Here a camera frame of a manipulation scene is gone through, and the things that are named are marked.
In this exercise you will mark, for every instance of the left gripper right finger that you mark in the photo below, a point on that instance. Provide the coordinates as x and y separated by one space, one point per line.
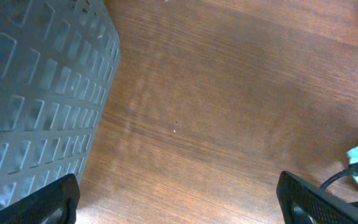
302 202

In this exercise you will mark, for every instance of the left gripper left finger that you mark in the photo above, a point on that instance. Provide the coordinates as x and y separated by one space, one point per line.
57 201

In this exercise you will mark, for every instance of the grey plastic mesh basket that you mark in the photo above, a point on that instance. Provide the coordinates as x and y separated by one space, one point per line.
58 59

